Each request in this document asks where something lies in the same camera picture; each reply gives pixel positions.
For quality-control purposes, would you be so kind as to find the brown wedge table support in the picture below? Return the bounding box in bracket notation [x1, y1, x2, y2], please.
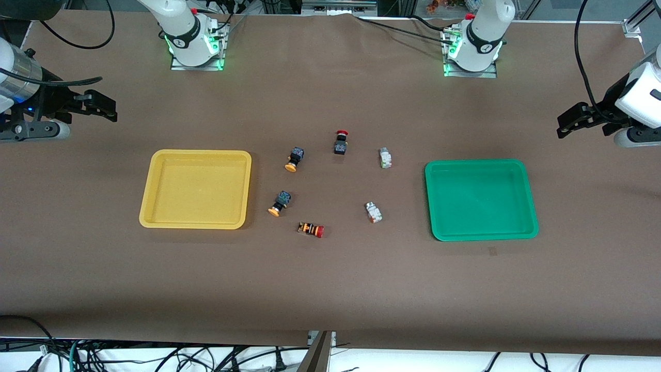
[297, 331, 337, 372]

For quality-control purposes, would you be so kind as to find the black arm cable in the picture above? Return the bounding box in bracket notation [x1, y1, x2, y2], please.
[574, 0, 623, 125]
[0, 0, 115, 88]

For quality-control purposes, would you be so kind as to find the yellow plastic tray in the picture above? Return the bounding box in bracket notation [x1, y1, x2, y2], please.
[139, 149, 253, 229]

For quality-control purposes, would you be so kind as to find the yellow push button switch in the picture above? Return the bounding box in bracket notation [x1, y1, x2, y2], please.
[267, 191, 292, 218]
[284, 147, 305, 173]

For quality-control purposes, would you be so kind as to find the teal floor cable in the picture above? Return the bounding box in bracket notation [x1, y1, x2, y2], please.
[68, 339, 86, 372]

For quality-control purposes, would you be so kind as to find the green plastic tray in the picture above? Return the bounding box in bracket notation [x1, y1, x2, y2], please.
[424, 159, 539, 242]

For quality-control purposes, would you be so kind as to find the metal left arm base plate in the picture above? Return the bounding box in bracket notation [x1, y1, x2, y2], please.
[440, 27, 498, 79]

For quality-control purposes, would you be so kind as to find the aluminium frame post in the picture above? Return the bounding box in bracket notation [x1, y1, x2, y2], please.
[621, 0, 661, 38]

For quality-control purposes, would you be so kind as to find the black floor cable bundle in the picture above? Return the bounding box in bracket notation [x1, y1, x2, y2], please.
[77, 344, 310, 372]

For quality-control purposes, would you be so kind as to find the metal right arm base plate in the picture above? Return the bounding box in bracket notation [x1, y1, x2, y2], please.
[170, 20, 229, 72]

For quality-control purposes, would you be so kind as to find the black looped floor cable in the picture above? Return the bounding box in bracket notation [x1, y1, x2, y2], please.
[0, 315, 56, 362]

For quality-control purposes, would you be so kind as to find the brown table cover mat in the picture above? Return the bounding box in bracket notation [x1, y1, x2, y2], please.
[0, 10, 661, 357]

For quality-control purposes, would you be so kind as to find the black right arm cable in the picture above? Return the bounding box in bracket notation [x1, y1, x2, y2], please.
[0, 0, 115, 88]

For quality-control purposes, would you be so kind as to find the black cable across mat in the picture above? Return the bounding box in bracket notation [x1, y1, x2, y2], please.
[354, 14, 451, 41]

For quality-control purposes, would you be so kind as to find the aluminium rail with sockets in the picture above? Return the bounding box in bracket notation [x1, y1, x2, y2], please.
[302, 0, 379, 14]

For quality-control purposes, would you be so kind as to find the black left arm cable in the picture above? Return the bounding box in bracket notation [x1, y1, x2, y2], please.
[574, 0, 623, 125]

